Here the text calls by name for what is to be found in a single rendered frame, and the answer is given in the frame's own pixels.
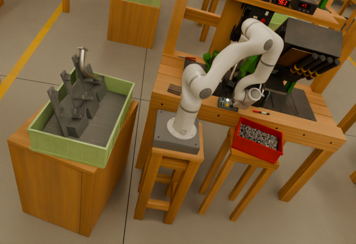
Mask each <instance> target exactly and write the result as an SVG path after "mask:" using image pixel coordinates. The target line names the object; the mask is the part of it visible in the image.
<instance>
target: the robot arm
mask: <svg viewBox="0 0 356 244"><path fill-rule="evenodd" d="M241 29H242V33H243V35H244V36H245V37H246V38H247V39H248V41H246V42H242V43H233V44H230V45H229V46H227V47H226V48H225V49H224V50H222V51H221V52H220V53H219V54H218V55H217V56H216V57H215V59H214V60H213V62H212V66H211V68H210V70H209V72H208V73H207V74H206V72H205V71H204V70H203V68H202V67H201V66H200V65H198V64H190V65H188V66H187V67H186V68H185V70H184V71H183V74H182V98H181V101H180V104H179V107H178V110H177V113H176V116H175V118H172V119H170V120H169V121H168V123H167V130H168V132H169V133H170V134H171V135H172V136H174V137H176V138H178V139H181V140H189V139H192V138H193V137H194V136H195V135H196V132H197V129H196V127H195V125H194V122H195V119H196V117H197V114H198V112H199V109H200V106H201V99H206V98H208V97H210V96H211V95H212V94H213V93H214V91H215V89H216V88H217V86H218V84H219V83H220V81H221V79H222V77H223V76H224V75H225V73H226V72H227V71H228V70H229V69H230V68H231V67H232V66H234V65H235V64H236V63H238V62H239V61H240V60H242V59H243V58H246V57H249V56H255V55H260V54H262V56H261V58H260V61H259V63H258V65H257V67H256V70H255V72H254V73H253V74H250V75H248V76H245V77H244V78H242V79H241V80H240V81H239V82H238V83H237V85H236V87H235V89H234V92H233V99H235V100H234V102H233V103H232V104H233V106H234V107H235V109H239V108H240V109H245V110H246V109H248V108H249V107H250V106H251V105H252V104H253V103H255V102H256V101H258V100H260V98H261V91H260V90H259V89H258V88H251V89H249V90H244V89H245V88H246V87H247V86H249V85H253V84H262V83H265V82H266V81H267V80H268V78H269V76H270V74H271V72H272V70H273V68H274V66H275V64H276V62H277V60H278V58H279V56H280V54H281V52H282V50H283V46H284V43H283V40H282V38H281V37H280V36H279V35H278V34H276V33H275V32H274V31H272V30H271V29H270V28H268V27H267V26H266V25H265V24H263V23H262V22H260V21H259V20H257V19H253V18H249V19H246V20H245V21H244V22H243V24H242V28H241Z"/></svg>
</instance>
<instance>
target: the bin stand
mask: <svg viewBox="0 0 356 244"><path fill-rule="evenodd" d="M234 131H235V129H234V128H229V130H228V132H227V136H226V138H225V140H224V142H223V144H222V146H221V148H220V150H219V152H218V153H217V155H216V157H215V159H214V161H213V163H212V165H211V167H210V169H209V171H208V173H207V175H206V177H205V179H204V181H203V183H202V185H201V187H200V188H199V193H200V194H203V195H204V194H205V192H206V191H207V189H208V187H209V185H210V183H211V181H212V180H213V178H214V176H215V174H216V172H217V170H218V169H219V167H220V165H221V163H222V161H223V159H224V157H225V156H226V154H227V152H228V150H229V148H230V154H229V155H228V157H227V159H226V161H225V162H224V164H223V166H222V167H221V169H220V171H219V173H218V175H217V176H216V178H215V180H214V182H213V184H212V185H211V187H210V189H209V191H208V193H207V194H206V196H205V198H204V200H203V202H202V203H201V205H200V207H199V210H198V214H200V215H204V214H205V212H206V211H207V209H208V207H209V205H210V204H211V202H212V200H213V199H214V197H215V195H216V194H217V192H218V190H219V189H220V187H221V186H222V184H223V182H224V181H225V179H226V177H227V175H228V174H229V172H230V170H231V169H232V167H233V165H234V164H235V162H240V163H244V164H248V166H247V168H246V170H245V171H244V173H243V174H242V176H241V177H240V179H239V181H238V182H237V184H236V185H235V187H234V188H233V190H232V191H231V193H230V194H229V200H230V201H234V200H235V199H236V197H237V196H238V194H239V193H240V192H241V190H242V189H243V187H244V186H245V184H246V183H247V182H248V180H249V179H250V177H251V176H252V174H253V173H254V171H255V170H256V168H257V167H260V168H263V170H262V171H261V173H260V174H259V175H258V177H257V178H256V179H255V181H254V182H253V184H252V185H251V187H250V188H249V189H248V191H247V192H246V194H245V195H244V196H243V198H242V199H241V201H240V202H239V203H238V205H237V206H236V207H235V209H234V210H233V212H232V213H231V215H230V221H233V222H236V221H237V219H238V218H239V217H240V215H241V214H242V213H243V212H244V210H245V209H246V208H247V206H248V205H249V203H250V202H251V201H252V199H253V198H254V197H255V195H256V194H257V193H258V192H259V190H260V189H261V188H262V186H263V185H264V184H265V182H266V181H267V180H268V179H269V177H270V176H271V175H272V173H273V172H274V171H276V170H277V168H278V167H279V166H280V165H279V160H278V159H277V161H276V164H272V163H269V162H266V161H264V160H261V159H259V158H256V157H254V156H251V155H249V154H246V153H244V152H241V151H239V150H236V149H234V148H232V147H231V145H232V142H233V137H234Z"/></svg>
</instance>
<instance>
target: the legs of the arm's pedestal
mask: <svg viewBox="0 0 356 244"><path fill-rule="evenodd" d="M154 127H155V126H154ZM153 136H154V130H153V133H152V137H151V140H150V144H149V148H148V152H147V156H146V160H145V164H144V167H143V171H142V174H141V178H140V182H139V186H138V193H139V197H138V200H137V205H136V208H135V212H134V217H133V219H136V220H142V219H143V216H144V213H145V210H146V208H152V209H157V210H163V211H166V212H165V214H164V224H171V225H172V223H173V221H174V219H175V217H176V215H177V213H178V211H179V208H180V206H181V204H182V202H183V200H184V198H185V196H186V194H187V192H188V189H189V187H190V185H191V183H192V181H193V178H194V176H195V174H196V173H197V170H198V168H199V166H200V164H201V163H199V162H193V161H188V160H182V159H176V158H170V157H167V156H161V155H156V154H151V151H152V143H153ZM159 167H163V168H169V169H173V172H172V175H171V176H170V175H165V174H161V173H158V170H159ZM154 182H160V183H164V184H168V185H167V188H166V194H165V197H170V198H171V200H170V202H167V201H160V200H156V199H150V198H149V197H150V194H151V192H152V188H153V185H154Z"/></svg>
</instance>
